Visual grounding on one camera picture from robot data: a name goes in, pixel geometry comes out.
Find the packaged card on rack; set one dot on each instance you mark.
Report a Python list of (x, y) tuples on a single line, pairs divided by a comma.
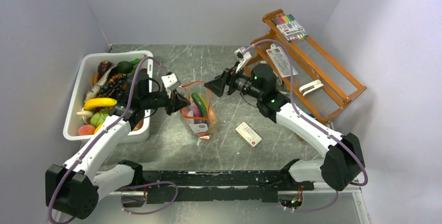
[(280, 61)]

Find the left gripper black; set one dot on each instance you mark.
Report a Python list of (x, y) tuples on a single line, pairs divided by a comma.
[(175, 102)]

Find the purple eggplant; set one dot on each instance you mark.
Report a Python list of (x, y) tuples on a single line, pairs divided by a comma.
[(196, 111)]

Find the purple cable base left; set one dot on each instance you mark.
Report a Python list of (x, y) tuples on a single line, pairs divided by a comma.
[(153, 193)]

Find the orange fruit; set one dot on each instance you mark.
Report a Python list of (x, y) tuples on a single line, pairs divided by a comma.
[(212, 116)]

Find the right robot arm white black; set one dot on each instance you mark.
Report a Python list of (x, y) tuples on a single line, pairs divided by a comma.
[(342, 161)]

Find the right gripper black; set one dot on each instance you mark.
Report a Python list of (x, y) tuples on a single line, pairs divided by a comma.
[(229, 76)]

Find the peach fruit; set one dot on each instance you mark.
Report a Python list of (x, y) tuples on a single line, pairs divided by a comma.
[(86, 130)]

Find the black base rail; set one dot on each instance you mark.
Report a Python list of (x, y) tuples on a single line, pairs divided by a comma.
[(234, 185)]

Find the white plastic food bin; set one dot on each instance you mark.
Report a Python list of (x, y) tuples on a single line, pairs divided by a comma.
[(83, 84)]

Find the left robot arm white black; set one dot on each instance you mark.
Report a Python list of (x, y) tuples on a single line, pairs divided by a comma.
[(75, 188)]

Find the green cucumber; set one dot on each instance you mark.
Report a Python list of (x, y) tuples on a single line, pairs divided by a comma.
[(197, 99)]

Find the orange wooden rack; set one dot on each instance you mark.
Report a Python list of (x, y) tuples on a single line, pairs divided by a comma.
[(311, 62)]

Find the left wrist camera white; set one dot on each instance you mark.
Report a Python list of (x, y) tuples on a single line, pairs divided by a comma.
[(170, 81)]

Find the dark purple mangosteen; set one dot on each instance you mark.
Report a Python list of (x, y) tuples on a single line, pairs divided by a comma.
[(103, 67)]

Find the white stapler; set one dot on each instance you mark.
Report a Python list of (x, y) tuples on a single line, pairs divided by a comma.
[(310, 87)]

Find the pack of coloured markers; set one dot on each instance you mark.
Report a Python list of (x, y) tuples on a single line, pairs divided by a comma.
[(290, 28)]

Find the dark purple grape bunch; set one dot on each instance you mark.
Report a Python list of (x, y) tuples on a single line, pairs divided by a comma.
[(114, 86)]

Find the white cardboard box red logo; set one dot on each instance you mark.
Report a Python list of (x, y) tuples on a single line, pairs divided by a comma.
[(248, 134)]

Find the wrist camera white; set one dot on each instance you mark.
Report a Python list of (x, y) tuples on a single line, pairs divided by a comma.
[(243, 57), (170, 81)]

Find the clear zip bag orange zipper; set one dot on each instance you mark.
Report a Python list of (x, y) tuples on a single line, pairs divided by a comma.
[(199, 126)]

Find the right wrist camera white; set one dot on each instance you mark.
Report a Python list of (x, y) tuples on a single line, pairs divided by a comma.
[(243, 57)]

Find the green avocado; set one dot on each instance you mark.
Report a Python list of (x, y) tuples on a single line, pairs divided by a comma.
[(125, 67)]

